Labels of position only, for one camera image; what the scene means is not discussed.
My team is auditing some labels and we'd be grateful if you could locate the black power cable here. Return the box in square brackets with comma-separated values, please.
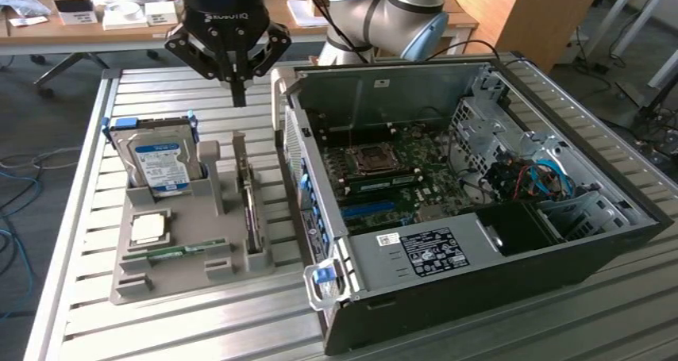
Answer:
[440, 38, 537, 67]

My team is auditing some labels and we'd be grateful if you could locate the white floor cable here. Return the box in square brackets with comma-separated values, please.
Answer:
[0, 145, 82, 172]

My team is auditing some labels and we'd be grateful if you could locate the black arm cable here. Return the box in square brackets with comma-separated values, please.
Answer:
[306, 0, 376, 67]

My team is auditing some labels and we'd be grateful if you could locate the dark desk leg with casters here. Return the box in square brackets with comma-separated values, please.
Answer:
[31, 51, 161, 99]

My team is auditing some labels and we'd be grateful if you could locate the wooden cabinet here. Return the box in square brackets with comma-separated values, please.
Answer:
[442, 0, 609, 73]

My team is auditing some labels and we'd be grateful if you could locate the silver CPU chip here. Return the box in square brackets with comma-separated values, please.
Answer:
[130, 213, 171, 246]

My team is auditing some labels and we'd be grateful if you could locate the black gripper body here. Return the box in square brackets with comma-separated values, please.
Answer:
[178, 0, 275, 57]

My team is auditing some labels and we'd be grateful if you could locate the black drive power connector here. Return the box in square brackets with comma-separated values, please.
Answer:
[482, 161, 524, 202]

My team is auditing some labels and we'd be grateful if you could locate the black open PC case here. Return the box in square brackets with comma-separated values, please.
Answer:
[270, 57, 676, 356]

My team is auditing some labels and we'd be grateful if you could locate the hard disk with blue rails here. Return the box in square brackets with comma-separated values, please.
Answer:
[102, 113, 206, 198]

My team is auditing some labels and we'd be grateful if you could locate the white paper card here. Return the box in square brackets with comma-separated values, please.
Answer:
[7, 15, 50, 29]

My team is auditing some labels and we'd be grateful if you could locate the blue SATA wire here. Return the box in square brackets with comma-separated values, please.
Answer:
[533, 160, 578, 202]

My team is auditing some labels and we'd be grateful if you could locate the white table frame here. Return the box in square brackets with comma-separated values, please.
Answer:
[577, 0, 678, 88]

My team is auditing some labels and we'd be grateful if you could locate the red wire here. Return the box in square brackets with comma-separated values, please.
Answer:
[514, 164, 537, 200]

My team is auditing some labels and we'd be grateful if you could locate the blue floor cable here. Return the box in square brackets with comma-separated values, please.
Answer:
[0, 170, 42, 322]

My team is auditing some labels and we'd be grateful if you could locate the graphics card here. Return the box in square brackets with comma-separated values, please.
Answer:
[231, 130, 265, 255]

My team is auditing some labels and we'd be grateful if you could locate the flat white box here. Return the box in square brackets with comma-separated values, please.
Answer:
[101, 2, 151, 31]

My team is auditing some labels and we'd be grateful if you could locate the metal disk bay cage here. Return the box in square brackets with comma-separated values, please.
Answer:
[449, 95, 634, 241]

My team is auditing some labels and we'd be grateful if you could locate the metal CPU socket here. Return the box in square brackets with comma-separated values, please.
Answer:
[343, 142, 400, 176]

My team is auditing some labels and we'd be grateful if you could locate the small white box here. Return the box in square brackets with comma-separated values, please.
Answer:
[143, 0, 179, 26]

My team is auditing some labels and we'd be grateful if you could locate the wooden desk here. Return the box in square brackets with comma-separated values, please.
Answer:
[0, 0, 481, 56]

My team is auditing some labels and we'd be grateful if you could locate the white box black top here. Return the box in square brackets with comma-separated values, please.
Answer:
[54, 0, 99, 26]

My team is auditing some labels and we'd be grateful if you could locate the grey parts rack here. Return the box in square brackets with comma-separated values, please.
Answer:
[109, 140, 278, 306]

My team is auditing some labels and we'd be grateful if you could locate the green motherboard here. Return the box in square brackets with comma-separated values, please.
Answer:
[317, 123, 481, 235]

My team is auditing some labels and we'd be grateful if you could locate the grey power supply unit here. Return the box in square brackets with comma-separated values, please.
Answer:
[348, 213, 502, 294]

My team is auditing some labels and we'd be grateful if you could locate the white paper stack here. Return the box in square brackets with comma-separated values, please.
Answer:
[287, 0, 331, 28]

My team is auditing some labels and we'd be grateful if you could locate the blue expansion slot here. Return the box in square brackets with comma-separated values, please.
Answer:
[342, 201, 397, 220]

